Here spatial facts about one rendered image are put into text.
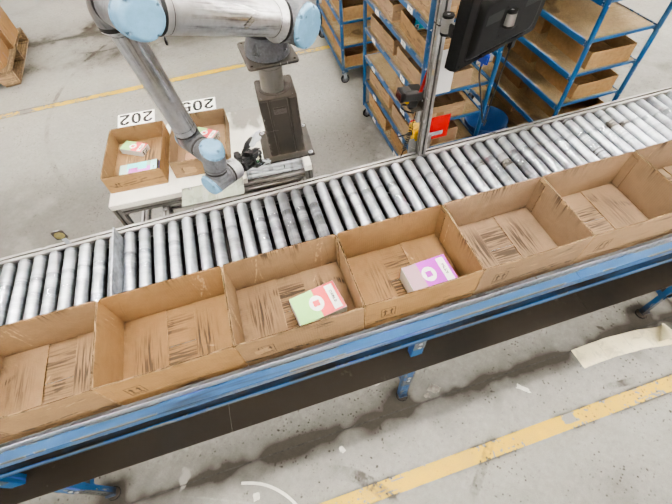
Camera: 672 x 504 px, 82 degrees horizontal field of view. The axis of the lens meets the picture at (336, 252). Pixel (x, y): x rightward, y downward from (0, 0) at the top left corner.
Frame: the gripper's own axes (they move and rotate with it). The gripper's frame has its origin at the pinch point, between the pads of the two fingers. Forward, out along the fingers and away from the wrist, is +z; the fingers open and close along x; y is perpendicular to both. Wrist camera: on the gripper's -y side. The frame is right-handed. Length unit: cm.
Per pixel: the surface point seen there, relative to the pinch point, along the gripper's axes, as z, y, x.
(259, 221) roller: -25.3, 8.9, -24.1
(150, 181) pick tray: -36, -48, -4
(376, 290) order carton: -36, 76, -32
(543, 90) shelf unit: 171, 79, -41
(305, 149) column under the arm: 23.1, 1.2, -13.6
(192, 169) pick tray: -20.2, -35.1, -4.9
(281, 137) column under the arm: 13.6, -2.7, -2.7
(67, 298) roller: -97, -34, -21
